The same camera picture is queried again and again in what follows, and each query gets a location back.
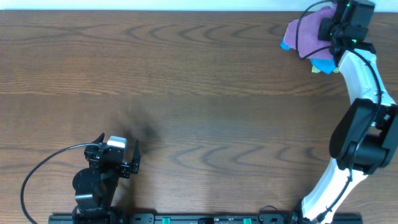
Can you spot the yellow-green microfibre cloth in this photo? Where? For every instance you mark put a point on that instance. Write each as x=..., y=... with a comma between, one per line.
x=325, y=69

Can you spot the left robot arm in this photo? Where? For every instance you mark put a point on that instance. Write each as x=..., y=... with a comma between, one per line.
x=95, y=186

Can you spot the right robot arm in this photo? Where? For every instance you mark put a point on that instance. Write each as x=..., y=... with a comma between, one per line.
x=366, y=137

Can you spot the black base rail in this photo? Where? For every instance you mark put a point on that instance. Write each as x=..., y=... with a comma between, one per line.
x=148, y=218

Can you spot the blue microfibre cloth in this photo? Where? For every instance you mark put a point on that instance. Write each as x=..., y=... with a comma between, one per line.
x=321, y=58

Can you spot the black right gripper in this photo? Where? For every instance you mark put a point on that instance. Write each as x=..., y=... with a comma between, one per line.
x=323, y=25

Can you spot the purple microfibre cloth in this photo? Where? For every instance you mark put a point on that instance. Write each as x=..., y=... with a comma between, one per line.
x=309, y=25

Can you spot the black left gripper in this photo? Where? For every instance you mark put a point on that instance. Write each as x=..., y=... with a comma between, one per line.
x=92, y=151

